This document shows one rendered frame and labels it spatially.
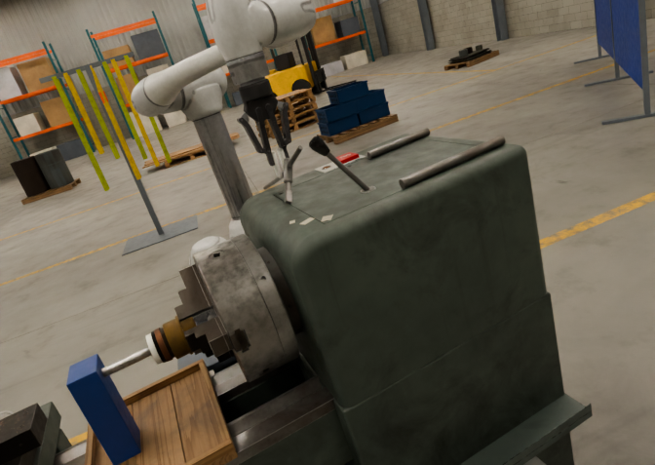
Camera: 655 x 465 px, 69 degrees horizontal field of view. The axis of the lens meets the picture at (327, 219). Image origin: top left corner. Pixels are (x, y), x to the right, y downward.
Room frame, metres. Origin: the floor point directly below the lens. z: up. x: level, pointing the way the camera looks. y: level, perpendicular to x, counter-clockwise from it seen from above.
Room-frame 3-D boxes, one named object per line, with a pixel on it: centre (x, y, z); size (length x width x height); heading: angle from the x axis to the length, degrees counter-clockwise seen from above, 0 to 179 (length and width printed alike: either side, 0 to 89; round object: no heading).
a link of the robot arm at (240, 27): (1.19, 0.06, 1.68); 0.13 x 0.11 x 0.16; 129
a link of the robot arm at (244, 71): (1.18, 0.07, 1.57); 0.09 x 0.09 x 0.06
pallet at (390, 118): (8.24, -0.95, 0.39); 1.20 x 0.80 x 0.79; 109
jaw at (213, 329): (0.89, 0.30, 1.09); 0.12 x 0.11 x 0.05; 18
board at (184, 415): (0.91, 0.52, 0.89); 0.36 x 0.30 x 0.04; 18
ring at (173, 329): (0.95, 0.39, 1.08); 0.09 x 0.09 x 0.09; 18
